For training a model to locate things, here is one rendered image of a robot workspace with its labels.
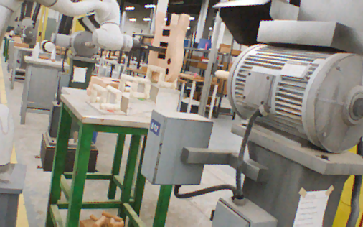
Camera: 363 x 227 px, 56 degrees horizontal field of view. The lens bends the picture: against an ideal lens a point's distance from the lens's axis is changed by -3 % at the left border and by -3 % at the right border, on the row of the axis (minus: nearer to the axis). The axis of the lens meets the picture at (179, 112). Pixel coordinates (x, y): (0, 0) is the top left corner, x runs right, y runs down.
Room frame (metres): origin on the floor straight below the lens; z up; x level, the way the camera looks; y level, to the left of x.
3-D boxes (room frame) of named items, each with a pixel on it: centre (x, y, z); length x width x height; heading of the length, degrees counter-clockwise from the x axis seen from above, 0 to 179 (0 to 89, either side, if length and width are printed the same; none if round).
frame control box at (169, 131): (0.97, -0.07, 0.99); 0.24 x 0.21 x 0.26; 30
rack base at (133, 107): (2.01, 0.28, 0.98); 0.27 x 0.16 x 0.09; 33
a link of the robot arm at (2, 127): (1.29, 0.70, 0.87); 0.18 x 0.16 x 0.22; 65
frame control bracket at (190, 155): (1.00, -0.12, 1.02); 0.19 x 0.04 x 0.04; 120
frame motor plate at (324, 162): (0.96, -0.36, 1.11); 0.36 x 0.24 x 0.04; 30
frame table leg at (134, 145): (2.39, 0.26, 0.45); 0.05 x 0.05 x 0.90; 30
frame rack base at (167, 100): (2.09, 0.15, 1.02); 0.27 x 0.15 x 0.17; 33
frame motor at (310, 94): (1.02, -0.32, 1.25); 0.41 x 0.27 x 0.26; 30
